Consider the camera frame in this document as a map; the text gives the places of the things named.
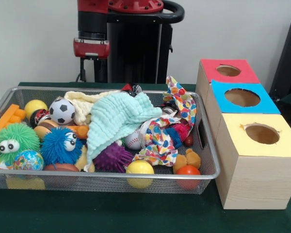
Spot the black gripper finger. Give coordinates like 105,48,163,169
80,58,87,82
96,59,105,83

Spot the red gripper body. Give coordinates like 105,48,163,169
72,37,111,60

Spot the cream waffle cloth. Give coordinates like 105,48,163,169
64,90,117,126

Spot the mint green cloth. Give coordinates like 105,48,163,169
83,92,162,172

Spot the orange ladder-shaped block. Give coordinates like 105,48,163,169
0,103,27,143

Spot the polka dot cloth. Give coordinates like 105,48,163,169
133,76,198,167

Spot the wooden three-hole box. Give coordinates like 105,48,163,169
195,58,291,210

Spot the crushed soda can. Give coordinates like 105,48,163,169
122,83,143,97

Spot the small soccer ball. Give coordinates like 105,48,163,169
49,98,76,124

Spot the yellow ball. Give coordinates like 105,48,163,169
125,160,155,189
24,99,49,119

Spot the blue spiky ball with eyes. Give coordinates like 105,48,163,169
40,126,83,166

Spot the purple knobbly toy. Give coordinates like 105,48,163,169
93,142,134,173

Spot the green spiky ball with eyes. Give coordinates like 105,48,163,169
0,122,41,165

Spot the globe print ball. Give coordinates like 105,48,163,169
13,150,44,171

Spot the red orange ball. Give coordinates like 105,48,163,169
176,166,201,190

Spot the dark green tablecloth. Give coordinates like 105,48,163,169
0,82,291,233

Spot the black panel stand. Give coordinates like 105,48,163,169
268,16,291,99

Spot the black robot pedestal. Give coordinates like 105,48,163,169
92,0,185,84

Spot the wire mesh bin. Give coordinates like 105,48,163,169
0,86,221,196

